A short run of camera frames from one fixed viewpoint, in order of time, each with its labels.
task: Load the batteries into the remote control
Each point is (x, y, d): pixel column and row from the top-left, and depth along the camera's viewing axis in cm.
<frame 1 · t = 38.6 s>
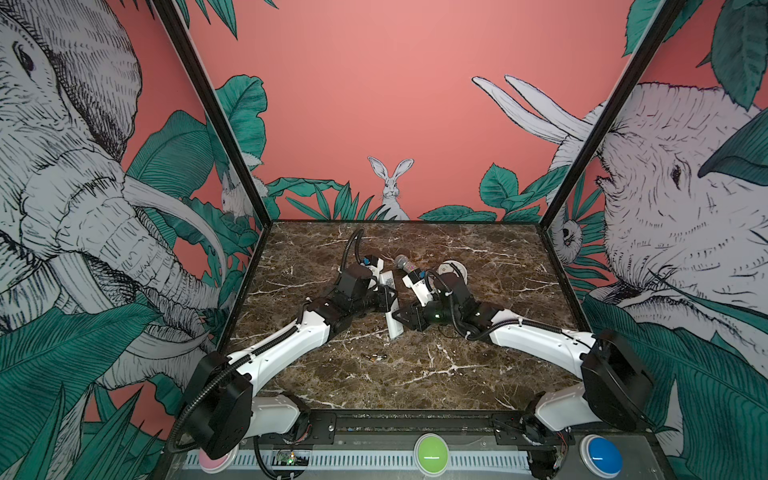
left hand: (398, 289, 80), fingers closed
right hand: (393, 313, 77), fingers open
white remote control: (395, 327, 80), point 13 cm above the table
glitter microphone: (402, 262, 106), point 4 cm above the table

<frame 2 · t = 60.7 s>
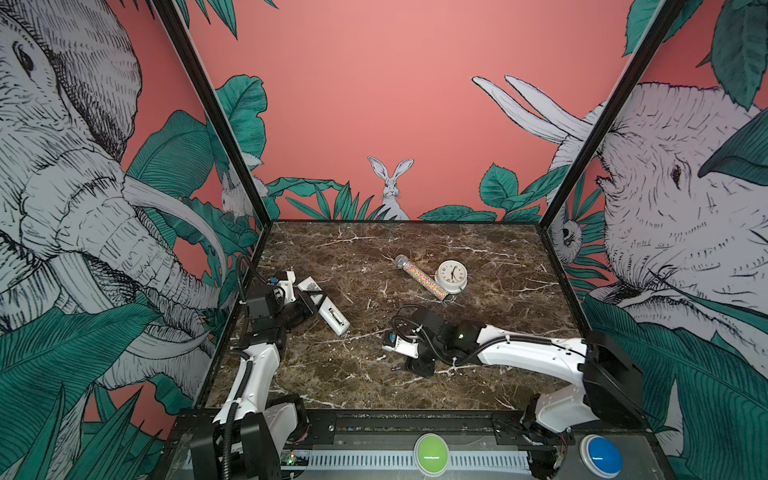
left hand: (324, 290, 81), fingers closed
right hand: (401, 355, 78), fingers open
white remote control: (328, 312, 81), point 14 cm above the table
the other named things where they were.

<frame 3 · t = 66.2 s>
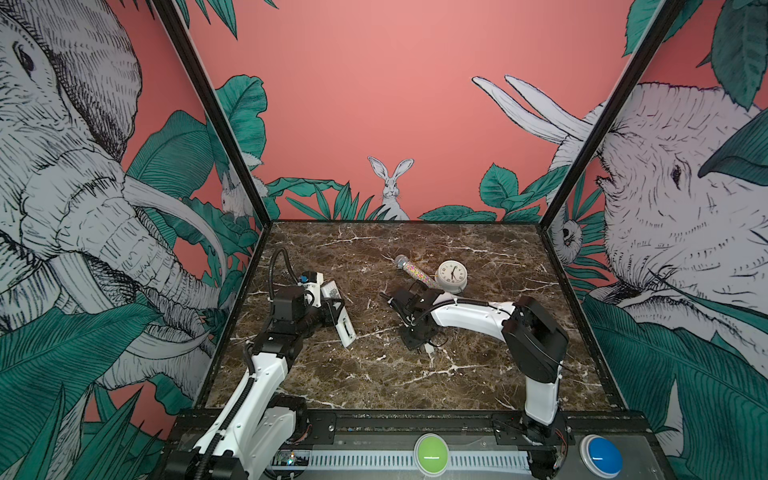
left hand: (342, 298, 80), fingers closed
right hand: (407, 340, 87), fingers closed
white remote control: (344, 325, 81), point 13 cm above the table
the other named things where they were.

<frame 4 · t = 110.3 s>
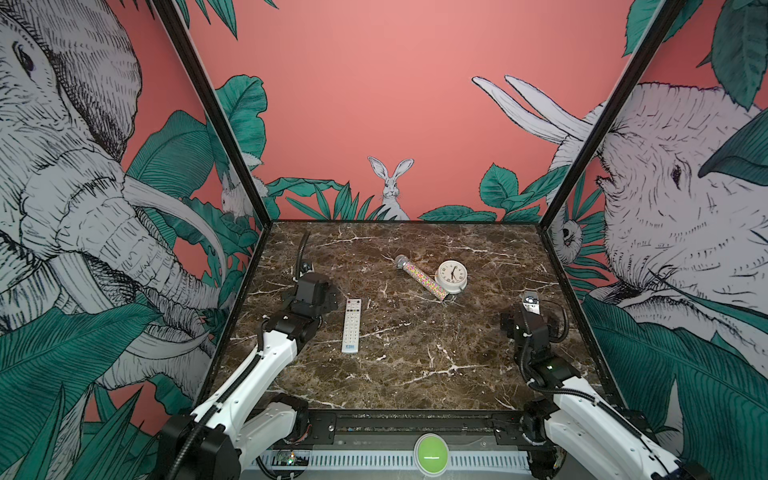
left hand: (312, 286, 82), fingers open
right hand: (526, 305, 82), fingers open
white remote control: (351, 325, 92), point 2 cm above the table
the other named things where they were.

